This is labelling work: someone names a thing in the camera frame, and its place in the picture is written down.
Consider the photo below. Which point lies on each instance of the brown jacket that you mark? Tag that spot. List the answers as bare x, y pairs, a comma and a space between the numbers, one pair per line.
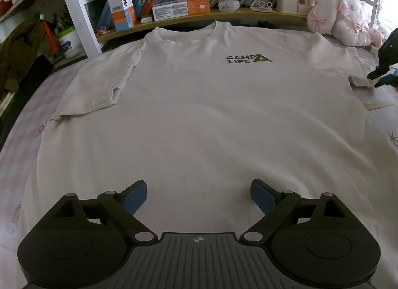
18, 53

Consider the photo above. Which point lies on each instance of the orange tassel ornament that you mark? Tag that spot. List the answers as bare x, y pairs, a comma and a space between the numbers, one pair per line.
49, 36

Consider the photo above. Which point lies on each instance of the white shelf post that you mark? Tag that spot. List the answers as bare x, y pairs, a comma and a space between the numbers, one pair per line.
77, 6

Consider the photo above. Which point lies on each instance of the tall white orange box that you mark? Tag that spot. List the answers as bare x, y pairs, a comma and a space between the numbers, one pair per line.
119, 6

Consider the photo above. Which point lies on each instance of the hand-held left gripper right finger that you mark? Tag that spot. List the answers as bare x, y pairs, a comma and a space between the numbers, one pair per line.
262, 197

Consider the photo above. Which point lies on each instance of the cream printed t-shirt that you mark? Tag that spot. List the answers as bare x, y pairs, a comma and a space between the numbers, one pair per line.
202, 105

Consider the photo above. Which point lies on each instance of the wooden bookshelf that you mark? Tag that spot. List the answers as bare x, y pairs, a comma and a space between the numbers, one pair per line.
186, 23

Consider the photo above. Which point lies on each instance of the flat white orange box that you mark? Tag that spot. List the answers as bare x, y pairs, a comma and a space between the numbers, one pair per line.
177, 9

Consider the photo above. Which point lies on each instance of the pink white plush toy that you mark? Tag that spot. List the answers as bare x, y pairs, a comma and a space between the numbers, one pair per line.
345, 18

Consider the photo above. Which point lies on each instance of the white tub with green rim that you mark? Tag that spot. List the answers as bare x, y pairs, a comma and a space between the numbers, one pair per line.
70, 43

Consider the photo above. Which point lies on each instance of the bunch of pens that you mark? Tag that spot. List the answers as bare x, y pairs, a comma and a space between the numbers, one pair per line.
63, 22

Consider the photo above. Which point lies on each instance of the white desk organiser box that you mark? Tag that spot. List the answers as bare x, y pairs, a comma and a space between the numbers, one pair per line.
286, 0

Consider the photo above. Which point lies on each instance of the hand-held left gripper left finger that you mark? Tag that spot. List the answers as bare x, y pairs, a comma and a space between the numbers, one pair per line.
135, 197

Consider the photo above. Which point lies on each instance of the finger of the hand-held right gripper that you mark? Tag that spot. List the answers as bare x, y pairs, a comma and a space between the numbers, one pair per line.
387, 79
379, 72

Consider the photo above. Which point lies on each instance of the small white plastic case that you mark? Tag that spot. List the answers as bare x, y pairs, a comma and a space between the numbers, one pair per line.
229, 5

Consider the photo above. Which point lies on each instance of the small white eraser box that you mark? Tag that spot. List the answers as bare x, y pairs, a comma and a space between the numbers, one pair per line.
146, 20

